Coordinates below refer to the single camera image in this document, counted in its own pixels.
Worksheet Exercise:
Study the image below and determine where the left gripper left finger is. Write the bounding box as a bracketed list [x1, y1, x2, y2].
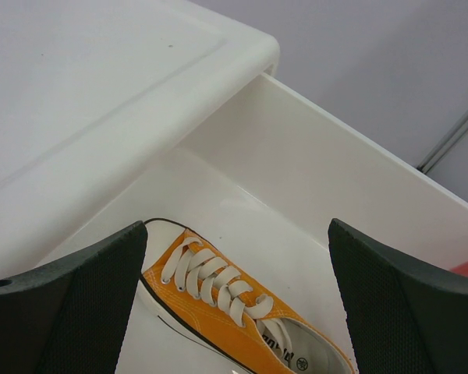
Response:
[0, 221, 147, 373]

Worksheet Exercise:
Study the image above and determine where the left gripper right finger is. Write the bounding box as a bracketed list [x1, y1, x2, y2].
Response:
[328, 218, 468, 373]

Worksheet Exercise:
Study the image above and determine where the orange sneaker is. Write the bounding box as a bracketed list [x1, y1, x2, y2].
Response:
[137, 218, 353, 373]

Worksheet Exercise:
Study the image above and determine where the dark pink drawer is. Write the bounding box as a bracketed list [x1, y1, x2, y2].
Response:
[46, 76, 468, 358]

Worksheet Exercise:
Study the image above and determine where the white plastic shoe cabinet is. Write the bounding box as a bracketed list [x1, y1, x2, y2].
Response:
[0, 1, 280, 279]

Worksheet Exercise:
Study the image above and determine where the aluminium corner frame post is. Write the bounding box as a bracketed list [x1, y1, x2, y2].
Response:
[417, 110, 468, 175]

